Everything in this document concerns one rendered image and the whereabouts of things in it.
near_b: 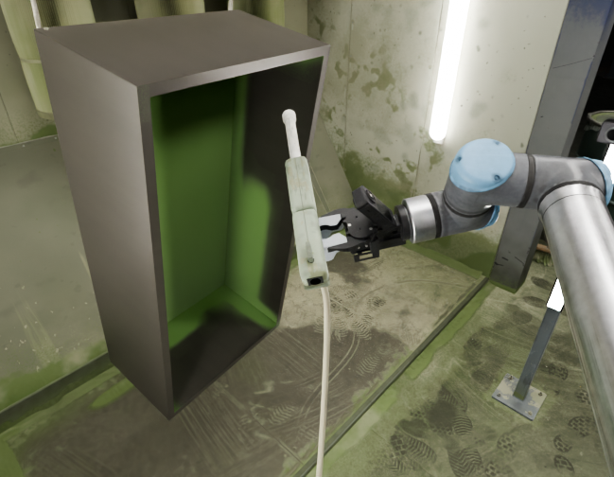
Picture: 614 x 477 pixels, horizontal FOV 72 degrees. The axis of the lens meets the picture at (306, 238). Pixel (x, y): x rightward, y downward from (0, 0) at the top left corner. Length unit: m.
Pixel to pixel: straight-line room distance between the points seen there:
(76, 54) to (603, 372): 0.98
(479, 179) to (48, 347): 2.10
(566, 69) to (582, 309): 2.11
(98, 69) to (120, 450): 1.67
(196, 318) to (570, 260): 1.58
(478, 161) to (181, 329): 1.47
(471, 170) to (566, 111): 1.94
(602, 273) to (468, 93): 2.27
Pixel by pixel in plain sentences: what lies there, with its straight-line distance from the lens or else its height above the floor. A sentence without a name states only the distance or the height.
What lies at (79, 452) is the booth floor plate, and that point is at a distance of 2.28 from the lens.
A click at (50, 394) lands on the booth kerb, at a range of 2.45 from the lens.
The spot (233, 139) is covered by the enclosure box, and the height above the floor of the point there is 1.28.
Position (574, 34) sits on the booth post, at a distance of 2.61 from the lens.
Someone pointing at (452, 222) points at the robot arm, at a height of 1.40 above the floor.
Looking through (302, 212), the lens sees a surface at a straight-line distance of 0.81.
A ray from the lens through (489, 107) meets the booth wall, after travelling 2.77.
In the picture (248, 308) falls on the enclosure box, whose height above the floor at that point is 0.50.
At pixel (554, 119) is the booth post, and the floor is 1.14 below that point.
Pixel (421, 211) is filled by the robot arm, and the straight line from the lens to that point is 0.82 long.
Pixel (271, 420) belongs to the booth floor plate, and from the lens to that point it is 2.14.
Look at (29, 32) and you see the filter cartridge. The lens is 2.14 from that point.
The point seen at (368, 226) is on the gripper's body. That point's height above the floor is 1.39.
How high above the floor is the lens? 1.80
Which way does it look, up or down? 32 degrees down
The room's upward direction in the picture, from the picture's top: straight up
